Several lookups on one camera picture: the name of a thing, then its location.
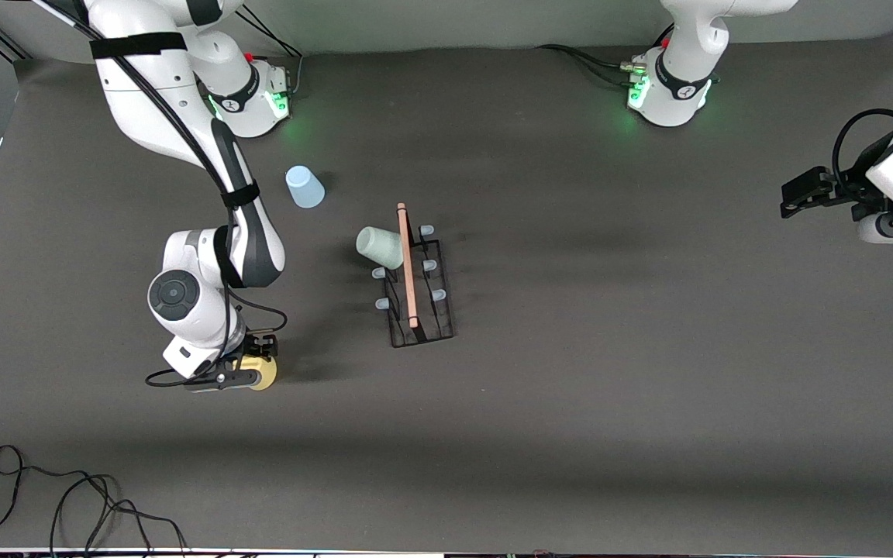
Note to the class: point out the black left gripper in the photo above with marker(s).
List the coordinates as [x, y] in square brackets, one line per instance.
[852, 190]

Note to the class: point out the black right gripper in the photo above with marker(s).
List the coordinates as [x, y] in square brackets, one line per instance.
[259, 347]

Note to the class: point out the yellow plastic cup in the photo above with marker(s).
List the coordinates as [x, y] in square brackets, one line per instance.
[264, 376]

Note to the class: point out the pale green plastic cup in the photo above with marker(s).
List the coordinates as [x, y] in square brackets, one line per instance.
[378, 246]

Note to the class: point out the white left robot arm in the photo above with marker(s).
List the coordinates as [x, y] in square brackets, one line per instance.
[687, 77]

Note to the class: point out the light blue plastic cup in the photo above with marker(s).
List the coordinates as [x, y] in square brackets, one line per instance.
[305, 187]

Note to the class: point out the dark grey table mat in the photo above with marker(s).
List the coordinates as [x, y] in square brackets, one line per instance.
[493, 465]

